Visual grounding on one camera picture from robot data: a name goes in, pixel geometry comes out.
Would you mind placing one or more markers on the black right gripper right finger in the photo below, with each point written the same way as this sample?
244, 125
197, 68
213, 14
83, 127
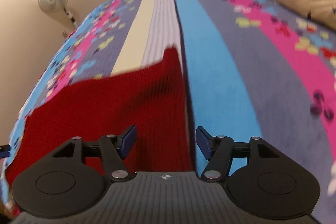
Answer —
257, 177

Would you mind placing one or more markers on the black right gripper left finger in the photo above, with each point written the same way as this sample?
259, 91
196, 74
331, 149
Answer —
74, 176

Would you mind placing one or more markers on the dark red knit sweater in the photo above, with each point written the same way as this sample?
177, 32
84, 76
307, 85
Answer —
151, 99

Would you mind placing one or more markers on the colourful floral bed blanket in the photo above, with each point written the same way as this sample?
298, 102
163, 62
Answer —
250, 67

